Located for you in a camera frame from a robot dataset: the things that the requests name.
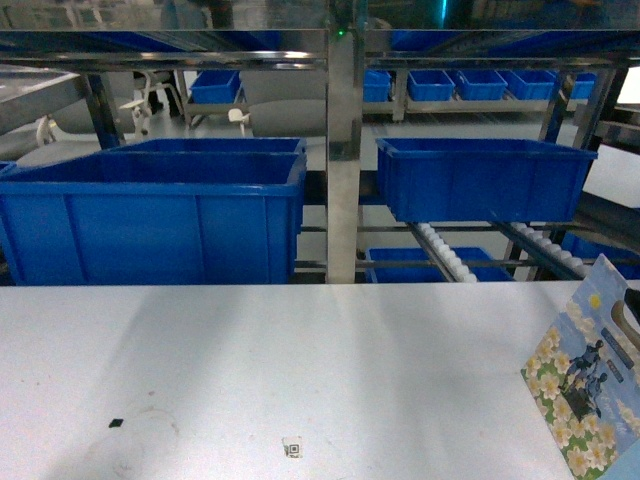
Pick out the flower gift bag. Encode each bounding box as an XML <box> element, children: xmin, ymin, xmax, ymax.
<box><xmin>521</xmin><ymin>256</ymin><xmax>639</xmax><ymax>479</ymax></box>

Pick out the blue crate on rollers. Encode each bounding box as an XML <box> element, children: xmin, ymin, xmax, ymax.
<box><xmin>376</xmin><ymin>138</ymin><xmax>598</xmax><ymax>223</ymax></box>

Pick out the big blue crate left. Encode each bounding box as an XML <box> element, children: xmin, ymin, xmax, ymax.
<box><xmin>1</xmin><ymin>152</ymin><xmax>306</xmax><ymax>286</ymax></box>

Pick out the QR code sticker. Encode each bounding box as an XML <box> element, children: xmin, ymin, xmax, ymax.
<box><xmin>282</xmin><ymin>435</ymin><xmax>304</xmax><ymax>459</ymax></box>

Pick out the small black square marker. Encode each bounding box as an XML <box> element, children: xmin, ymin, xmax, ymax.
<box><xmin>108</xmin><ymin>418</ymin><xmax>124</xmax><ymax>429</ymax></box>

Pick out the steel vertical post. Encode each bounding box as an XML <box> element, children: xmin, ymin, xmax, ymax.
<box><xmin>326</xmin><ymin>28</ymin><xmax>363</xmax><ymax>284</ymax></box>

